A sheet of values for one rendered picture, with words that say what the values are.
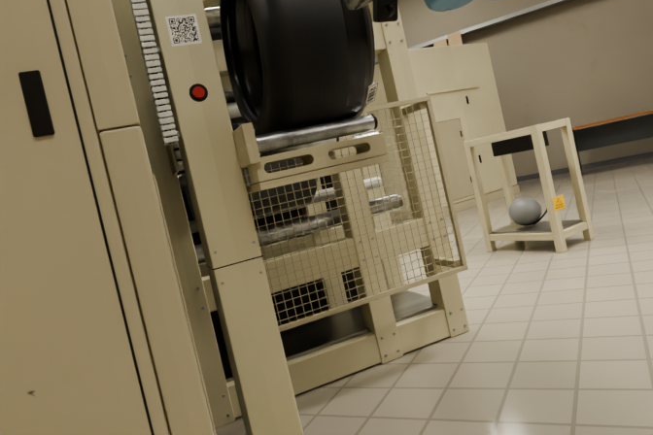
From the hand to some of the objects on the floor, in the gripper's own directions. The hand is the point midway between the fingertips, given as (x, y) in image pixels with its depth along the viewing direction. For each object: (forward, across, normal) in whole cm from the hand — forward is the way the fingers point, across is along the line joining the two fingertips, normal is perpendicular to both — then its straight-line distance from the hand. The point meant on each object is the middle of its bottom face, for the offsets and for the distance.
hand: (354, 8), depth 114 cm
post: (+48, +33, +108) cm, 123 cm away
